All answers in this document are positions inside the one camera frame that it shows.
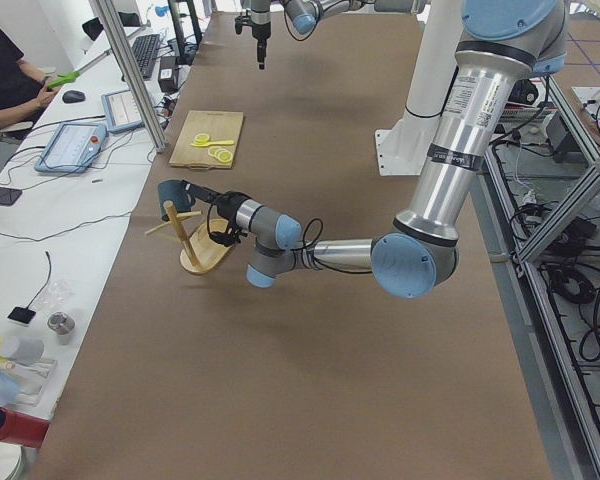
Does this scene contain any black keyboard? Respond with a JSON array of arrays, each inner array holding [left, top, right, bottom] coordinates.
[[131, 34, 161, 80]]

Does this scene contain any grey cup on tray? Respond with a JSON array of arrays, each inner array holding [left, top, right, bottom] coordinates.
[[0, 336, 44, 366]]

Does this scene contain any black computer mouse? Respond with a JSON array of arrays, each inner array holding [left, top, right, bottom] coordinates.
[[62, 90, 86, 104]]

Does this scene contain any wooden cutting board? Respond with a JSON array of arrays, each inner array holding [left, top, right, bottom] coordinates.
[[168, 110, 244, 169]]

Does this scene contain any blue teach pendant tablet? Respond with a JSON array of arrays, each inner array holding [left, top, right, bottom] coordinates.
[[101, 89, 144, 134], [34, 122, 108, 175]]

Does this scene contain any small metal cup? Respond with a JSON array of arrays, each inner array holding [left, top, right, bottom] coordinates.
[[47, 312, 76, 345]]

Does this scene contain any aluminium frame post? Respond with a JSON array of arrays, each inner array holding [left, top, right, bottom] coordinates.
[[93, 0, 166, 153]]

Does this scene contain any seated person in black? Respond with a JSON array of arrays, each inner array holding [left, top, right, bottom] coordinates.
[[0, 28, 58, 130]]

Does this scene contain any black power adapter box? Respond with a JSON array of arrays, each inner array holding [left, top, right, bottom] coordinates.
[[158, 56, 179, 93]]

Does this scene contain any red cylinder bottle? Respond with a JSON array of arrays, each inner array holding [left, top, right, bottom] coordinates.
[[0, 407, 50, 448]]

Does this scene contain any dark blue mug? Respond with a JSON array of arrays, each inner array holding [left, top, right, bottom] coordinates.
[[157, 179, 196, 221]]

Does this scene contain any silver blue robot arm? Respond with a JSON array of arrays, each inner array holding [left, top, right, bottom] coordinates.
[[178, 1, 568, 298], [234, 0, 374, 70]]

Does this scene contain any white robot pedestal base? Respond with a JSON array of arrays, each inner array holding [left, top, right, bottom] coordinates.
[[375, 0, 463, 176]]

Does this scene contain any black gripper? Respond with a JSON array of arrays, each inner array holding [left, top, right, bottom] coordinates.
[[250, 10, 271, 70], [180, 180, 251, 234]]

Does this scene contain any small black square pad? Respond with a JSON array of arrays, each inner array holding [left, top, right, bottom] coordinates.
[[7, 306, 36, 325]]

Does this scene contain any wooden cup storage rack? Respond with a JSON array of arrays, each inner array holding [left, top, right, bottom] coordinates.
[[144, 200, 232, 275]]

